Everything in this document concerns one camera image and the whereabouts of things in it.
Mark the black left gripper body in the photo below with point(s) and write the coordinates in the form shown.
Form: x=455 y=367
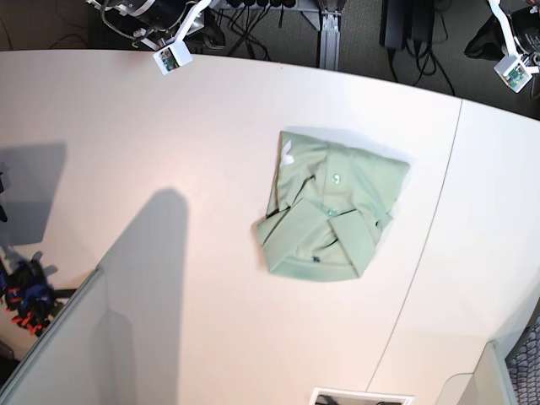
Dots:
x=524 y=25

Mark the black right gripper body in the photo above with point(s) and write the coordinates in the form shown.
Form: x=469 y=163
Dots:
x=173 y=19

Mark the green T-shirt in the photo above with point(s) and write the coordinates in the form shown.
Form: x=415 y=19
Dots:
x=329 y=206

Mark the white power strip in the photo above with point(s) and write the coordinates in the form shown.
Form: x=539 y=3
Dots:
x=297 y=6

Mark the black power adapter middle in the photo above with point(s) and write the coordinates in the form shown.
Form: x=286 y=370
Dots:
x=421 y=20

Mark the black power adapter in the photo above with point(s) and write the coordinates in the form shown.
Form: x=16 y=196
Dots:
x=394 y=23
x=421 y=20

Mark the black power adapter upper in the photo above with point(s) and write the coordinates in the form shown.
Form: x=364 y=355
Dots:
x=394 y=23

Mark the blue orange clamp pile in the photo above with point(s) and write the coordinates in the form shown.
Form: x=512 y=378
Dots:
x=27 y=295

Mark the grey partition panel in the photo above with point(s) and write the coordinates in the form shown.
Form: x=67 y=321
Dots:
x=114 y=343

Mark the black mesh chair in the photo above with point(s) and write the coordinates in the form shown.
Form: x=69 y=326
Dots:
x=523 y=363

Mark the white framed floor box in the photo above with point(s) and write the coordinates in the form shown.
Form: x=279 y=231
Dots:
x=332 y=396

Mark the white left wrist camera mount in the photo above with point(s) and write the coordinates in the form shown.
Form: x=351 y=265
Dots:
x=516 y=69

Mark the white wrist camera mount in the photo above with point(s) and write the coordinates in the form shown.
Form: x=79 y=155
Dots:
x=169 y=54
x=516 y=69

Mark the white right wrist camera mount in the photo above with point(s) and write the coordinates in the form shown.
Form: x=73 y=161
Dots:
x=169 y=54

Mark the aluminium frame leg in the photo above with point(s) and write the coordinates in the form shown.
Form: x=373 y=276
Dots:
x=325 y=17

